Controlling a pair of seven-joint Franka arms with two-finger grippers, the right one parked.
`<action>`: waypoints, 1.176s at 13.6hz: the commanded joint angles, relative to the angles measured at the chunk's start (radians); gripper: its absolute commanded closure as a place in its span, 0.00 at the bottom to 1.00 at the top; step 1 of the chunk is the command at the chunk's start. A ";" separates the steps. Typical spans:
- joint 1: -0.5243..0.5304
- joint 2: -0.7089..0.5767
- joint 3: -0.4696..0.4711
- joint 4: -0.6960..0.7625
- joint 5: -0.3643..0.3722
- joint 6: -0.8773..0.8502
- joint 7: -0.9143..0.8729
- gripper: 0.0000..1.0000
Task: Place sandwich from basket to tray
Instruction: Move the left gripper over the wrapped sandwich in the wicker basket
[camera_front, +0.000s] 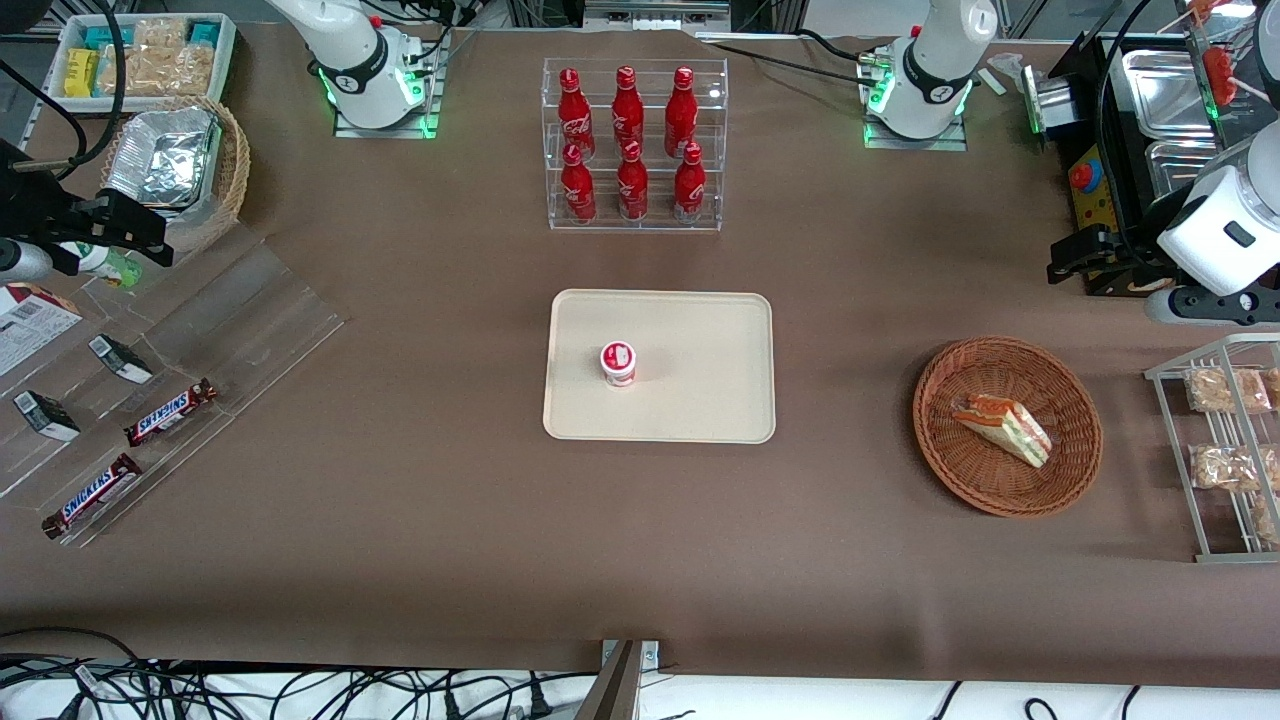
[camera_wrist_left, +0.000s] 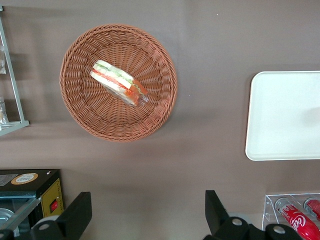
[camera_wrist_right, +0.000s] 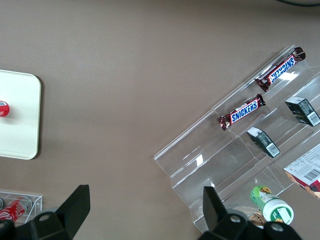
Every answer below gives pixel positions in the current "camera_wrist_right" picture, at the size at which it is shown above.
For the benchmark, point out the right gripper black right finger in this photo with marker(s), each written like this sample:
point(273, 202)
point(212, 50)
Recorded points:
point(215, 215)

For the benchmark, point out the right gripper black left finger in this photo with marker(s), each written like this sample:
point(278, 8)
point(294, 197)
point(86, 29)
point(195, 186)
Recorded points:
point(72, 212)

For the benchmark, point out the light wicker basket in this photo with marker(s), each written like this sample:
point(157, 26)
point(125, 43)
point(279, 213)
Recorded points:
point(256, 220)

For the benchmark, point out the cream plastic tray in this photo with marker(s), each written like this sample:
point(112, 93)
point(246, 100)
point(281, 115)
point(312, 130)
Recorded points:
point(20, 117)

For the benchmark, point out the clear acrylic bottle rack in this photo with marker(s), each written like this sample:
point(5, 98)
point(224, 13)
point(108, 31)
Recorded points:
point(35, 205)

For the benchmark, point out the red cola bottle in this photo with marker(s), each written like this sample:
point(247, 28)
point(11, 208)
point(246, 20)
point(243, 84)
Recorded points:
point(13, 210)

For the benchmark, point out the clear acrylic stepped display stand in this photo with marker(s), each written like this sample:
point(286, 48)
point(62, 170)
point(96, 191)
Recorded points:
point(212, 155)

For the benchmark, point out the small black carton box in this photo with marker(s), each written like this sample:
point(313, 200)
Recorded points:
point(302, 111)
point(263, 142)

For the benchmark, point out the white red barcode box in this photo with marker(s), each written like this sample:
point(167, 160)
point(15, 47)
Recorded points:
point(306, 172)

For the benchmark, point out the Snickers chocolate bar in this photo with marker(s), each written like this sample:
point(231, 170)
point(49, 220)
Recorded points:
point(242, 113)
point(281, 70)

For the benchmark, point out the red white yogurt cup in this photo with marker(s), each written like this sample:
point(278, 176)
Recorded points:
point(3, 108)

